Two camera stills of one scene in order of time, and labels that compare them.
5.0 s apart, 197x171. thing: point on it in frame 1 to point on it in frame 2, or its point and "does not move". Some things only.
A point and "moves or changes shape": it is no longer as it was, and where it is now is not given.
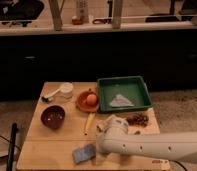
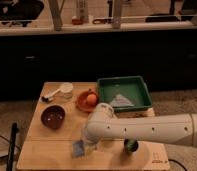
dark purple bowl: [53, 116] does not move
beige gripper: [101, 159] to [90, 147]
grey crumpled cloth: [120, 101] does not move
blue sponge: [83, 153] moves or changes shape
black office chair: [17, 11] does not move
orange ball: [92, 99] does not move
